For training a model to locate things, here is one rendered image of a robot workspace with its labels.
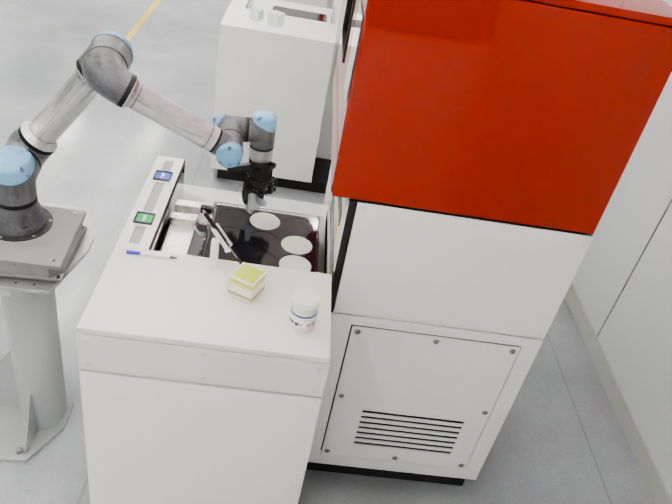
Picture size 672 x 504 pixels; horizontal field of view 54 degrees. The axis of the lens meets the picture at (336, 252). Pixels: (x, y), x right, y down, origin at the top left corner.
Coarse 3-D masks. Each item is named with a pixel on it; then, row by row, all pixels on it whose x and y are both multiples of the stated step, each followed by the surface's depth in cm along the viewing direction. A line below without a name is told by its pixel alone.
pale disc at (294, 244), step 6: (282, 240) 212; (288, 240) 213; (294, 240) 214; (300, 240) 214; (306, 240) 215; (282, 246) 210; (288, 246) 210; (294, 246) 211; (300, 246) 211; (306, 246) 212; (294, 252) 208; (300, 252) 209; (306, 252) 209
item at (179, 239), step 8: (168, 232) 209; (176, 232) 210; (184, 232) 210; (192, 232) 211; (168, 240) 206; (176, 240) 206; (184, 240) 207; (192, 240) 211; (168, 248) 202; (176, 248) 203; (184, 248) 204
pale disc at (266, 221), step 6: (252, 216) 220; (258, 216) 221; (264, 216) 222; (270, 216) 222; (252, 222) 218; (258, 222) 218; (264, 222) 219; (270, 222) 220; (276, 222) 220; (264, 228) 216; (270, 228) 217
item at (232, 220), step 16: (224, 208) 222; (240, 208) 223; (224, 224) 214; (240, 224) 216; (288, 224) 221; (304, 224) 222; (208, 240) 206; (240, 240) 209; (256, 240) 210; (272, 240) 212; (208, 256) 199; (224, 256) 201; (240, 256) 202; (256, 256) 203; (272, 256) 205; (304, 256) 207
